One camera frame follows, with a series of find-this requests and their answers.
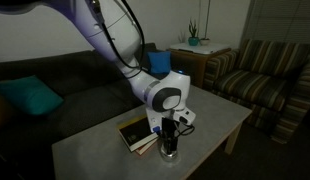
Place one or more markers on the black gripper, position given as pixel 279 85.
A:
pixel 169 128

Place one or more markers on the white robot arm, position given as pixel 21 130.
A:
pixel 108 30

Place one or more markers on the small clear glass object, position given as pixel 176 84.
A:
pixel 170 157

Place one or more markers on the yellow reddish book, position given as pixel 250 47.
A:
pixel 145 148

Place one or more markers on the black book yellow spine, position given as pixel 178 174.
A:
pixel 136 131

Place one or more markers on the wooden side table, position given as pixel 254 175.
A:
pixel 195 68

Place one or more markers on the blue cushion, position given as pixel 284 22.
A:
pixel 159 61

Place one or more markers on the white tray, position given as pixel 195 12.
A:
pixel 201 48

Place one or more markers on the teal plant pot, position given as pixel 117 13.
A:
pixel 193 41

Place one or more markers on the striped armchair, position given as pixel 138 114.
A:
pixel 258 83

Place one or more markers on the small white pot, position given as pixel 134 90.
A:
pixel 205 41

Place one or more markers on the dark grey sofa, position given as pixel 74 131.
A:
pixel 61 110

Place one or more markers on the green potted plant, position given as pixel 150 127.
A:
pixel 193 28

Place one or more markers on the teal cushion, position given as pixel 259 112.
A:
pixel 28 96

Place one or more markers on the window blinds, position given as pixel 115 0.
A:
pixel 281 20

